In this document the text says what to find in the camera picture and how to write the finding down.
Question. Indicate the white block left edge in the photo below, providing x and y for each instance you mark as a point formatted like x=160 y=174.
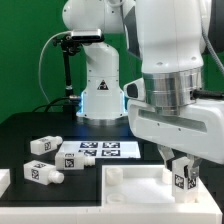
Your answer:
x=4 y=180

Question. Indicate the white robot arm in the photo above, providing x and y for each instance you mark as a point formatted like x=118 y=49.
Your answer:
x=167 y=105

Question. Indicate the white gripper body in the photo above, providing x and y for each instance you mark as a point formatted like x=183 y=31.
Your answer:
x=198 y=130

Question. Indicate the grey camera on stand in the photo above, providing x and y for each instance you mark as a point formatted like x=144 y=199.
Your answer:
x=86 y=36

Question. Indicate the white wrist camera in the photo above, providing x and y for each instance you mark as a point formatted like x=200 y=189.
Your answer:
x=135 y=90

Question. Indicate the white sheet with tags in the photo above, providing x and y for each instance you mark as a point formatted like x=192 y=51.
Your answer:
x=102 y=149

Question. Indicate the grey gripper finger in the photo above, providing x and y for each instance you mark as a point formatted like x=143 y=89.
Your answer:
x=167 y=156
x=193 y=166

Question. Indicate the black camera stand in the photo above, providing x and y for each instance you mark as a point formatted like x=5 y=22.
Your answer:
x=69 y=48

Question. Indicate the white corner fence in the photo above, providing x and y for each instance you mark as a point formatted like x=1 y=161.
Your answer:
x=204 y=211

